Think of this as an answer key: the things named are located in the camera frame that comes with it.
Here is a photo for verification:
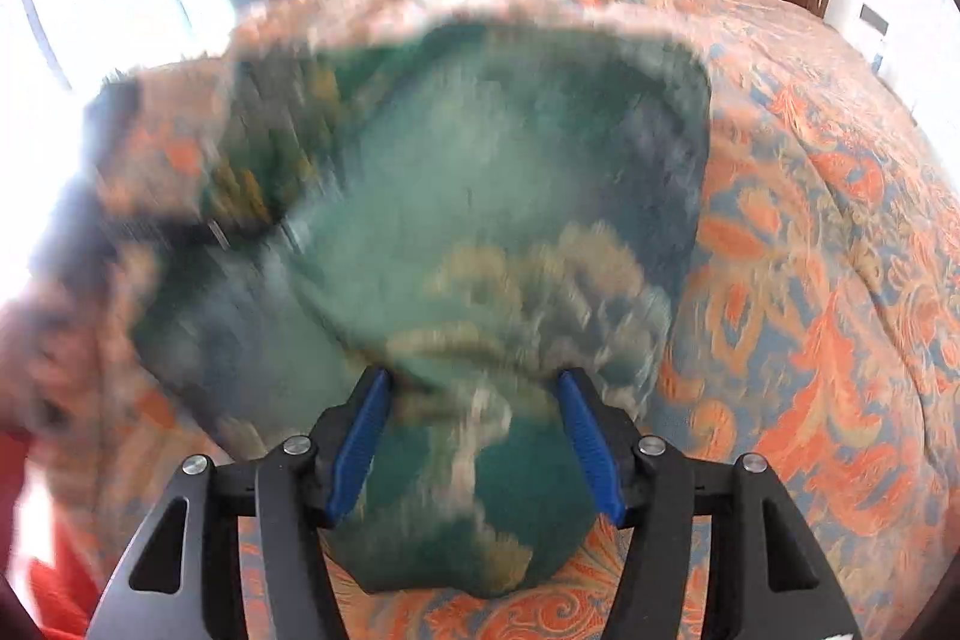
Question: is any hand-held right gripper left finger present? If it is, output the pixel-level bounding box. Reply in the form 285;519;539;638
82;366;392;640

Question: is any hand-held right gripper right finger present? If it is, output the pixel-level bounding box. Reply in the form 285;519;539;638
556;367;863;640

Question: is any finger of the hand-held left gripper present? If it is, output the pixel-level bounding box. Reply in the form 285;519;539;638
112;209;282;251

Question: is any green landscape print jacket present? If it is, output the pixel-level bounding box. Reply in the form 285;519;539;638
97;21;713;600

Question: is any orange paisley bedspread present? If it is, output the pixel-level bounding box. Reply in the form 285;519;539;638
15;0;960;640

